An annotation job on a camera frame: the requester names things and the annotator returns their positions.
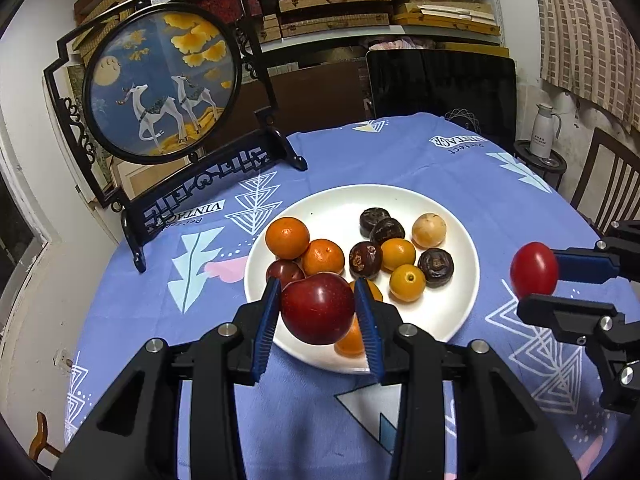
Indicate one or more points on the round deer painting screen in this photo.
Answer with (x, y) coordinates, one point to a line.
(160, 85)

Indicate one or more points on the brown wooden slatted chair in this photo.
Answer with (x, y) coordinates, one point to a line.
(610, 175)

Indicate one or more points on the checked beige curtain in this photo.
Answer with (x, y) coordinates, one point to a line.
(585, 25)

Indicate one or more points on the orange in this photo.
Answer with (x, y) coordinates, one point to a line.
(323, 258)
(287, 237)
(350, 342)

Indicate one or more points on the white thermos jug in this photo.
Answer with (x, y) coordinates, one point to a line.
(544, 130)

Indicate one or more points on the pink cloth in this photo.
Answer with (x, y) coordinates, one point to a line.
(395, 42)

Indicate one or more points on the tan round fruit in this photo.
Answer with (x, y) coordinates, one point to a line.
(429, 230)

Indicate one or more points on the white shelf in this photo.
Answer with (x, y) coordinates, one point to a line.
(320, 42)

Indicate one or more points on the small yellow-orange fruit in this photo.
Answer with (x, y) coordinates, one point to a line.
(407, 282)
(398, 254)
(375, 291)

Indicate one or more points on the brown wooden chair part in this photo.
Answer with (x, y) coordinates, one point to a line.
(41, 435)

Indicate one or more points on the dark red plum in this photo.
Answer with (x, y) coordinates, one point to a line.
(284, 271)
(317, 308)

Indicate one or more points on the red cherry tomato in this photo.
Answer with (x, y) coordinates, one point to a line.
(534, 270)

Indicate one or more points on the pale wooden frame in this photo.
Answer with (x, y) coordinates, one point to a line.
(150, 180)

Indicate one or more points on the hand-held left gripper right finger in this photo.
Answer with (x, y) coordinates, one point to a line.
(369, 332)

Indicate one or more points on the small round black side table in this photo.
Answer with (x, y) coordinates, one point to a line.
(545, 165)

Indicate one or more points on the dark water chestnut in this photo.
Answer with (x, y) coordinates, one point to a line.
(365, 260)
(371, 217)
(390, 232)
(436, 267)

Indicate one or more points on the black chair back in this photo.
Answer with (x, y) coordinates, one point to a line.
(440, 85)

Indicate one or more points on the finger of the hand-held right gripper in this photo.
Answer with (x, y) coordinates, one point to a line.
(585, 266)
(560, 315)

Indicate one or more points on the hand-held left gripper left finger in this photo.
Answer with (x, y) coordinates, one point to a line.
(266, 327)

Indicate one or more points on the stack of yellow flat boxes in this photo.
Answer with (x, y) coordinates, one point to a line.
(450, 15)

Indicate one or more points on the white oval plate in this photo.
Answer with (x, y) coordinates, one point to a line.
(440, 320)

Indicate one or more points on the stack of woven flat boxes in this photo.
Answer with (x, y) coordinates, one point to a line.
(335, 5)

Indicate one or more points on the framed patterned picture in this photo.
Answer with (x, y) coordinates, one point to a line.
(80, 110)

